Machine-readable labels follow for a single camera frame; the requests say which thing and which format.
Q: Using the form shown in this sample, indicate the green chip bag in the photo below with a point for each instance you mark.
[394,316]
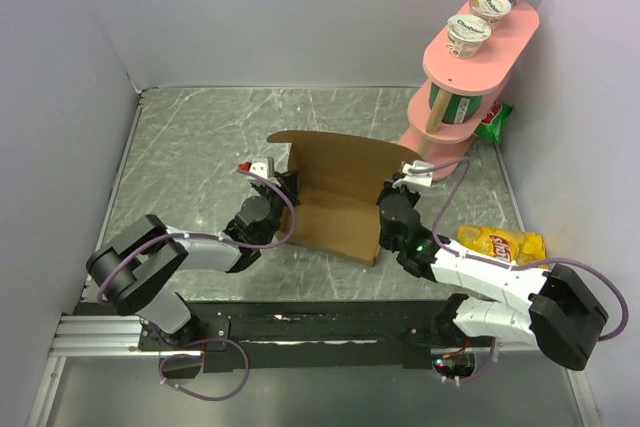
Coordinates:
[493,125]

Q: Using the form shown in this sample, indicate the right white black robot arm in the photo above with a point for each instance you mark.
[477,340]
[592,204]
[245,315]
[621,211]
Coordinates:
[552,309]

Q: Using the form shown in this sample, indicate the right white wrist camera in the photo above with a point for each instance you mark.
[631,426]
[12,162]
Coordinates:
[415,176]

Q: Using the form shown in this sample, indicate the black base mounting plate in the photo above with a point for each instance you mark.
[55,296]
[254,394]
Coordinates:
[306,334]

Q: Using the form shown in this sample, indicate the chobani yogurt cup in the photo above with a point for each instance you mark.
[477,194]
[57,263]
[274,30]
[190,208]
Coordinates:
[491,11]
[465,34]

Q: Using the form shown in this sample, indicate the front Chobani yogurt cup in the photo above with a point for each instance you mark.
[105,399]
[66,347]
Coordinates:
[465,34]

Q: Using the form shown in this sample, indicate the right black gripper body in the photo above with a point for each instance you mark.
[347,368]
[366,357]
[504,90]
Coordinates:
[412,196]

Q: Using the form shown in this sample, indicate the middle Chobani yogurt cup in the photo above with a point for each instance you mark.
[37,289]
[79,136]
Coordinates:
[491,11]

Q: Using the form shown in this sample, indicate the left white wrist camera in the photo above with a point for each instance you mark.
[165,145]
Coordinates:
[263,167]

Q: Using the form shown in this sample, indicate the brown cardboard box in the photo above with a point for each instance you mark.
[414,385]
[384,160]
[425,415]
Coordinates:
[339,181]

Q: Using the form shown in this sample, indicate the pink tiered wooden shelf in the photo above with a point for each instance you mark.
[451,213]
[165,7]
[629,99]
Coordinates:
[485,75]

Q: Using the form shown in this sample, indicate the yellow chip bag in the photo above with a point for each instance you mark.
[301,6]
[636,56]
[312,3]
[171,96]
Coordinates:
[517,246]

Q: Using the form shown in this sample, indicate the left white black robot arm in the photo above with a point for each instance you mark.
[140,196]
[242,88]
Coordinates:
[133,269]

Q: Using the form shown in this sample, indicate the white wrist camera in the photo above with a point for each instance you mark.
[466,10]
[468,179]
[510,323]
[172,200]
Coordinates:
[415,176]
[263,167]

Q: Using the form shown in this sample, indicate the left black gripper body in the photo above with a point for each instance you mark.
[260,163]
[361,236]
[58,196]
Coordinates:
[274,196]

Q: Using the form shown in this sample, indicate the green can on shelf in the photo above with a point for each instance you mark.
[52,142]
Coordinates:
[461,108]

